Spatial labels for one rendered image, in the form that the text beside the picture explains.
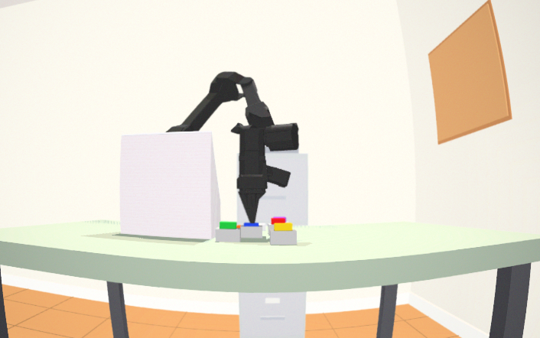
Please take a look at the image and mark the red button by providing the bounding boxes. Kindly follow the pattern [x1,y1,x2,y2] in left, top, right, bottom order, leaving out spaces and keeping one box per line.
[268,219,285,235]

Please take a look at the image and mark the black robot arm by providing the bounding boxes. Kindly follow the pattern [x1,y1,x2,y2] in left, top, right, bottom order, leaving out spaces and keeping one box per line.
[166,71,300,187]

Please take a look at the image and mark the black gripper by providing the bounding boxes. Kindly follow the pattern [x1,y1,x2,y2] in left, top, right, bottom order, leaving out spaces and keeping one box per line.
[236,151,268,223]

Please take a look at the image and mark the blue button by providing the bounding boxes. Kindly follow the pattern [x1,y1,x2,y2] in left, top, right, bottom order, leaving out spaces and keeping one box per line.
[240,223,262,239]

